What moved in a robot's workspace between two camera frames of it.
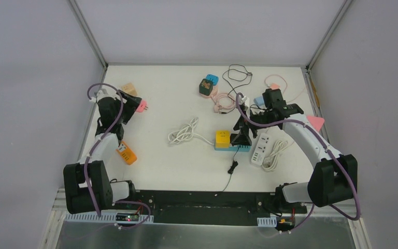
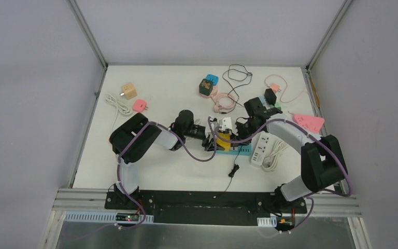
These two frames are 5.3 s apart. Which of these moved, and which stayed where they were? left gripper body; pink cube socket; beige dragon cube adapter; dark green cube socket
Moved: left gripper body
Stayed: pink cube socket; beige dragon cube adapter; dark green cube socket
